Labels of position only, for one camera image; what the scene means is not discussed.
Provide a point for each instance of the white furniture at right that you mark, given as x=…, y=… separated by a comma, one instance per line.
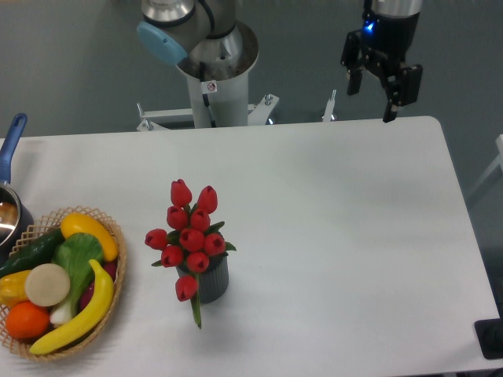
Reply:
x=487, y=179

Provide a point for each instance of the orange fruit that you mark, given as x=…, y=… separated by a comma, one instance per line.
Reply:
x=27, y=321

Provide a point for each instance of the yellow banana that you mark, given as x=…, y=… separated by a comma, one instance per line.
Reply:
x=83, y=322

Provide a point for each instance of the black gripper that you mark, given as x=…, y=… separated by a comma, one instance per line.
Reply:
x=384, y=41

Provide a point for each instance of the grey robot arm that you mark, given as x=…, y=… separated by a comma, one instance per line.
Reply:
x=172, y=29

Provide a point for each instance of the yellow bell pepper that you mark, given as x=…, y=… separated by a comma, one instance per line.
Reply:
x=12, y=288

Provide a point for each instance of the black device at edge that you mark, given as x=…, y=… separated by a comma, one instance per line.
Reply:
x=489, y=335

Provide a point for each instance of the beige round disc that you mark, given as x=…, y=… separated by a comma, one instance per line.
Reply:
x=47, y=285

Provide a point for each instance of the grey ribbed vase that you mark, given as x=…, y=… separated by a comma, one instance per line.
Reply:
x=206, y=276

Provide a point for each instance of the green bok choy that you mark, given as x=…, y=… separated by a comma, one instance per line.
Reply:
x=73, y=256

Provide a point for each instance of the green cucumber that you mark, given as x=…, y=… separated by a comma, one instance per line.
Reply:
x=37, y=252

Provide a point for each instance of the red tulip bouquet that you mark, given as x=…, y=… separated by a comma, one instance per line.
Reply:
x=192, y=231

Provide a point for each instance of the purple eggplant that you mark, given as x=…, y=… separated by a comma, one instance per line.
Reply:
x=111, y=269

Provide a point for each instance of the blue handled saucepan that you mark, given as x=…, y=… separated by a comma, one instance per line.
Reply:
x=15, y=217

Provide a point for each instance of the woven wicker basket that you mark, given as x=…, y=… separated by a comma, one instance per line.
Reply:
x=45, y=224

